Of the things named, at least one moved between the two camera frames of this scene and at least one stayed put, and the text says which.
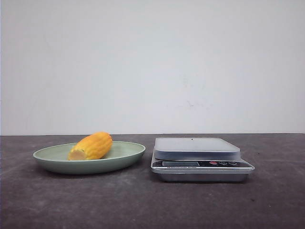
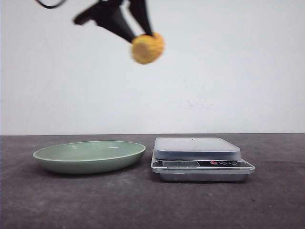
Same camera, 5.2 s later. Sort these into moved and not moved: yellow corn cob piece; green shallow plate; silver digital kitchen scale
Moved: yellow corn cob piece
Not moved: silver digital kitchen scale; green shallow plate
